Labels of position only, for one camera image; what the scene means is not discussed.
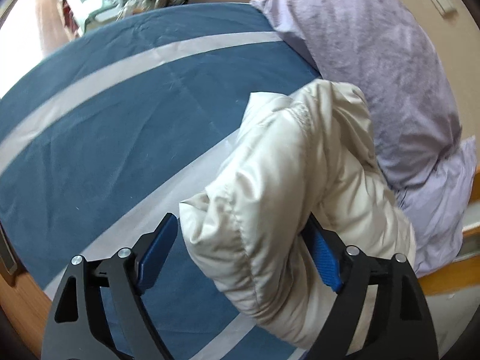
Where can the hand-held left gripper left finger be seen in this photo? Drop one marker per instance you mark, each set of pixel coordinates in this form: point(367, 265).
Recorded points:
point(157, 249)

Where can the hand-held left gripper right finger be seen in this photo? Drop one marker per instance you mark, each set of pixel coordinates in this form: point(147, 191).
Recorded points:
point(326, 260)

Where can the white puffer jacket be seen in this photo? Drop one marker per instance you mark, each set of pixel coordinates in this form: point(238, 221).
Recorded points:
point(285, 180)

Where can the bed with blue striped sheet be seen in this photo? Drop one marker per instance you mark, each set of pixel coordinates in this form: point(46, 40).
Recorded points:
point(112, 127)

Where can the lilac pillow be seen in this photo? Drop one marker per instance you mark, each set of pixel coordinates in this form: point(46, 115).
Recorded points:
point(442, 202)
point(367, 63)

